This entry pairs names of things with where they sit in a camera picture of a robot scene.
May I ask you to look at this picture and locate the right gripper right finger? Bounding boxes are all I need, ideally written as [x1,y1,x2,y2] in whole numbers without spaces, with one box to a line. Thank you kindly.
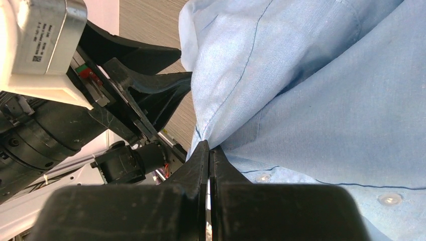
[209,148,369,240]

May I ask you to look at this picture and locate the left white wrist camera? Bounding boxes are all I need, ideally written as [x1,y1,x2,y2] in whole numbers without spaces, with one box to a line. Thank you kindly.
[1,1,92,109]

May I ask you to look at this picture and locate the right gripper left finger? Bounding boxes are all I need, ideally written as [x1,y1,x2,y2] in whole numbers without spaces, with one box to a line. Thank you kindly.
[29,141,209,240]

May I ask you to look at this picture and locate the light blue shirt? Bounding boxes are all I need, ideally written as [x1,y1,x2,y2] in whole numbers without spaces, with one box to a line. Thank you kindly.
[178,1,425,240]

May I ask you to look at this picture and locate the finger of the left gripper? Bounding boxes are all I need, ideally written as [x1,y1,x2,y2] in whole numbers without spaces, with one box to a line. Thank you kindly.
[78,21,181,75]

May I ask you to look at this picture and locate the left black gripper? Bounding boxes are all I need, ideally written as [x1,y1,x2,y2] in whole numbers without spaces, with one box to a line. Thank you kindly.
[1,58,192,204]

